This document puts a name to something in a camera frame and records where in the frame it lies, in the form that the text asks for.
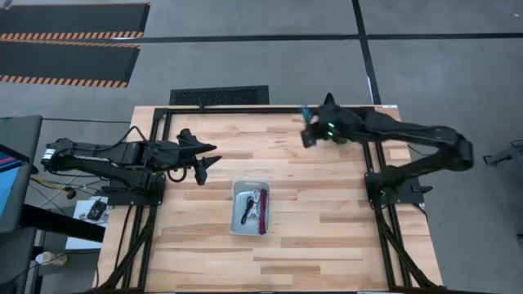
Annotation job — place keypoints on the white paper sheet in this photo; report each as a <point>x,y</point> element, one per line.
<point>81,228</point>

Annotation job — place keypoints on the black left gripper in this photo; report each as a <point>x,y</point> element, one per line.
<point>196,171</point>

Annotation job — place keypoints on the black hook bracket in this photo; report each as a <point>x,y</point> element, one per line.
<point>329,99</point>

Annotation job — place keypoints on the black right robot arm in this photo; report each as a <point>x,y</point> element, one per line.
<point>408,130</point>

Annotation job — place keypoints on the black handheld controller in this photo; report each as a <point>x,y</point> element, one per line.
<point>97,210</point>

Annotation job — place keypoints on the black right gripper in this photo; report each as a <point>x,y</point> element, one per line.
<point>339,118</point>

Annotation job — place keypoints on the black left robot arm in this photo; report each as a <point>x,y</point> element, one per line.
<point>102,157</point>

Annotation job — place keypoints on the black hazard-striped floor mat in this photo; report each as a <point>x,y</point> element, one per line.
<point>73,18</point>
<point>65,61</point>

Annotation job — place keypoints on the black floor vent grille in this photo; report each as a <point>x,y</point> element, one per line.
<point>218,96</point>

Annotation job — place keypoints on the potted green succulent plant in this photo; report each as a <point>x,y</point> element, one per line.
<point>344,141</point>

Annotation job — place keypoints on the white cup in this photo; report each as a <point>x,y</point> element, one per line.
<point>49,258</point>

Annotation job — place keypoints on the black aluminium table frame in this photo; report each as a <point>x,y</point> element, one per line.
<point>245,110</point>

